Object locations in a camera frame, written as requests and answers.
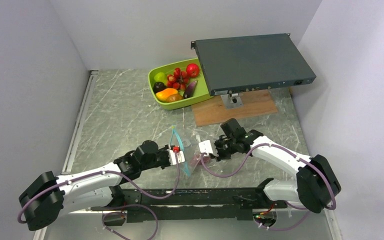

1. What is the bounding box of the clear zip top bag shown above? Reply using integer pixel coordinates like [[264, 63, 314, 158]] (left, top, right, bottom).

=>
[[168, 125, 216, 177]]

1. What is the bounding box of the magenta fake sweet potato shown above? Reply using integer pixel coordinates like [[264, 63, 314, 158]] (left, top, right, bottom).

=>
[[189, 153, 211, 168]]

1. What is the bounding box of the orange fake fruit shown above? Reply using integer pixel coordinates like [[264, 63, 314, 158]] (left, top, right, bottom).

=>
[[155, 88, 179, 102]]

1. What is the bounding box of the purple fake eggplant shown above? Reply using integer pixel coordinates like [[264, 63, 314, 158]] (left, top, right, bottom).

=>
[[183, 80, 198, 99]]

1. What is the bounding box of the dark purple fake fruit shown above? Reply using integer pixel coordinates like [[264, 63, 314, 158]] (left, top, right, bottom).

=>
[[152, 81, 167, 94]]

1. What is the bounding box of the red fake lychee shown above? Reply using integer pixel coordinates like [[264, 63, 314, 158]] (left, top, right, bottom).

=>
[[172, 82, 181, 90], [167, 74, 177, 83]]

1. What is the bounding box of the red fake apple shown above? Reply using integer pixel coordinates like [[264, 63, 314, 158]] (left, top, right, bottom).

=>
[[186, 63, 201, 78]]

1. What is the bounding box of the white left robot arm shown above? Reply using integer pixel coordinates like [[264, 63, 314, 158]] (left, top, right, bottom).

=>
[[17, 140, 183, 231]]

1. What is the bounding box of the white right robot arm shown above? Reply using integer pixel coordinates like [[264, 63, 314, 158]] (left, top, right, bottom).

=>
[[214, 118, 342, 213]]

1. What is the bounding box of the wooden board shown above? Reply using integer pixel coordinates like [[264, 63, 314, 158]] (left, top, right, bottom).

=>
[[191, 90, 278, 127]]

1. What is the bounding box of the lime green plastic tub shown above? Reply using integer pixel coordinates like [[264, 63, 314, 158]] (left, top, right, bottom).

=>
[[147, 58, 212, 110]]

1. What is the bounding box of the dark grey rack device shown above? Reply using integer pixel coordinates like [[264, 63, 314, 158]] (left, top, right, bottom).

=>
[[190, 33, 317, 96]]

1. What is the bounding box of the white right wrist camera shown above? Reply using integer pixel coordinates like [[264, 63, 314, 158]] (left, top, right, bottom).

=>
[[198, 140, 217, 156]]

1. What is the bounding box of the metal stand base plate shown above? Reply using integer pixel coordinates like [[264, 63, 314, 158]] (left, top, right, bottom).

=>
[[220, 93, 244, 109]]

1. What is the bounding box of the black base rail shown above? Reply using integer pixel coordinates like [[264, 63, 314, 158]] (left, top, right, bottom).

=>
[[91, 187, 287, 223]]

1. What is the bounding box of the aluminium frame rail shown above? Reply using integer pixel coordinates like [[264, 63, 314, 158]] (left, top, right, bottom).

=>
[[32, 69, 100, 240]]

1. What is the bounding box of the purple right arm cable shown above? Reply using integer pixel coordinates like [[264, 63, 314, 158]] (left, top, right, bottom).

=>
[[199, 143, 338, 232]]

